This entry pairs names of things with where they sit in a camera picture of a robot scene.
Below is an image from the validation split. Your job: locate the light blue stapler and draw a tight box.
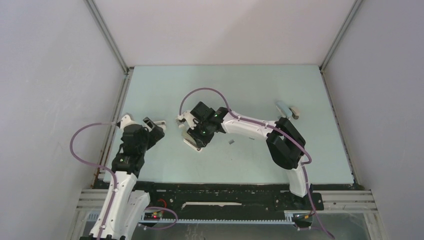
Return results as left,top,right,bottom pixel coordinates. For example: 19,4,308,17
275,100,293,119

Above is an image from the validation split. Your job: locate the beige brown stapler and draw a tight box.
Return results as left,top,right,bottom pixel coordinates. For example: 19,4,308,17
289,106,300,120

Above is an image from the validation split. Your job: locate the white stapler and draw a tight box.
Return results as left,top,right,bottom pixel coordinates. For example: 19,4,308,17
153,120,167,131

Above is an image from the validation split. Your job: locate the olive green stapler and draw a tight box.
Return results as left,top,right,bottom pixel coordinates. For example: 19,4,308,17
181,131,202,152

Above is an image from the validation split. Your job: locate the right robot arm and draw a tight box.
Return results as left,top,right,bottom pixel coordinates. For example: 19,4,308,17
177,101,311,209

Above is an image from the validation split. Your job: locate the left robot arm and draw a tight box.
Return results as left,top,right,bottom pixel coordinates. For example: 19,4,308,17
86,113,166,240

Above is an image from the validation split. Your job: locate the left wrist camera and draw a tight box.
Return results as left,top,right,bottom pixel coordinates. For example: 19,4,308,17
116,113,136,131

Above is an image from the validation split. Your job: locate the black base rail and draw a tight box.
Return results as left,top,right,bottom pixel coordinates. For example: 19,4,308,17
127,180,326,222

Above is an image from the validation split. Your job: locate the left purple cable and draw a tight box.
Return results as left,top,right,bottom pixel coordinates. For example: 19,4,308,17
69,121,180,240

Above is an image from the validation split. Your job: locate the left aluminium frame post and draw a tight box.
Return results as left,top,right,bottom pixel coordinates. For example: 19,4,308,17
84,0,130,75

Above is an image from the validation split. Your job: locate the aluminium frame post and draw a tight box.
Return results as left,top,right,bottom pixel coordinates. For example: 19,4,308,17
319,0,364,74
84,0,130,75

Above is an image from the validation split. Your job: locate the right aluminium frame post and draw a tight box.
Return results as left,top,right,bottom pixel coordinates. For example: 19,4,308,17
319,0,364,74

